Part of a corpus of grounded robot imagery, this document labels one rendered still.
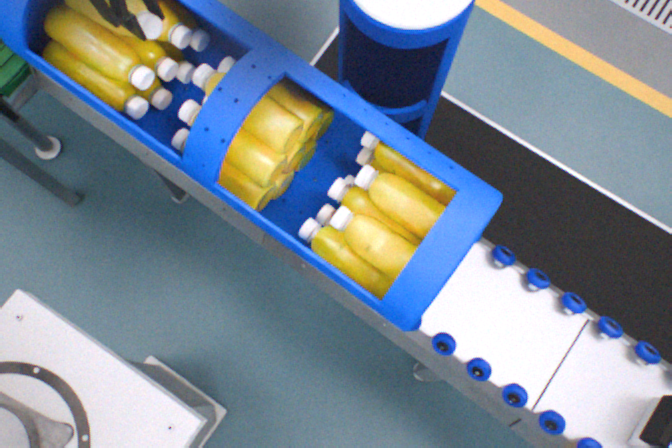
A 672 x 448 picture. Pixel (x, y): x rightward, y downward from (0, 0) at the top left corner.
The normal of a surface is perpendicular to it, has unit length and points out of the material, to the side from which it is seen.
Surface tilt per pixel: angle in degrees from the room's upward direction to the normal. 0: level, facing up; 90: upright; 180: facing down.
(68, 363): 2
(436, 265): 20
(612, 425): 0
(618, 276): 0
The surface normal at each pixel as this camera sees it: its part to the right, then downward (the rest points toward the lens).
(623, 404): 0.02, -0.25
